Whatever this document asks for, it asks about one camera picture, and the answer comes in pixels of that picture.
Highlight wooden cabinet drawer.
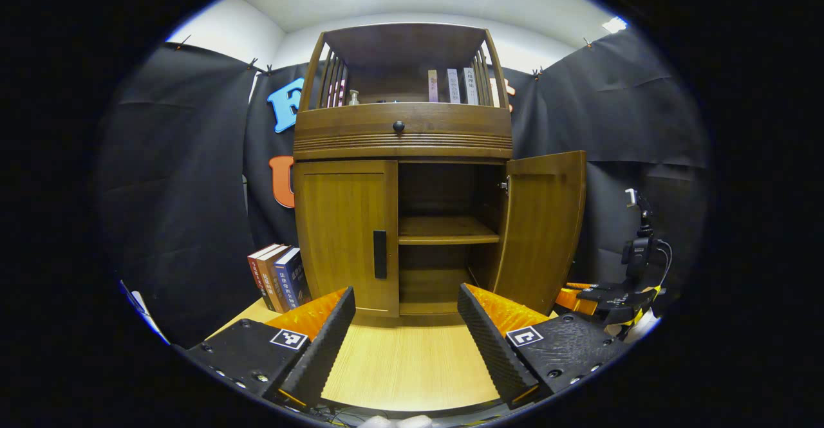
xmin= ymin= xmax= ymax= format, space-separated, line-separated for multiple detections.
xmin=294 ymin=102 xmax=514 ymax=152

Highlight brown book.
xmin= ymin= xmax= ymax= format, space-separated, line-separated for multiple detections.
xmin=261 ymin=245 xmax=294 ymax=313

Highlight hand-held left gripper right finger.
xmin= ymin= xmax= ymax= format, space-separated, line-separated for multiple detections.
xmin=457 ymin=283 xmax=635 ymax=411

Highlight bundle of thin cables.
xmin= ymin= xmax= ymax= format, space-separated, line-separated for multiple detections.
xmin=319 ymin=405 xmax=361 ymax=428

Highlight wooden double-door shoe cabinet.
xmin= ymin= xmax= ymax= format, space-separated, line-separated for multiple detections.
xmin=293 ymin=23 xmax=588 ymax=318

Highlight black backdrop cloth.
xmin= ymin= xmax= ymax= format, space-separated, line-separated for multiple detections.
xmin=97 ymin=29 xmax=712 ymax=348

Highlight wooden shoe cabinet door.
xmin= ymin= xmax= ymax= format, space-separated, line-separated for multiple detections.
xmin=294 ymin=160 xmax=400 ymax=318
xmin=492 ymin=151 xmax=588 ymax=316

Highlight red book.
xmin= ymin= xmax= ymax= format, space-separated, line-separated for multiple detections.
xmin=248 ymin=243 xmax=284 ymax=312

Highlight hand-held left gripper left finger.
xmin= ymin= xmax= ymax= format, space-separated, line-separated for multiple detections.
xmin=183 ymin=286 xmax=358 ymax=413

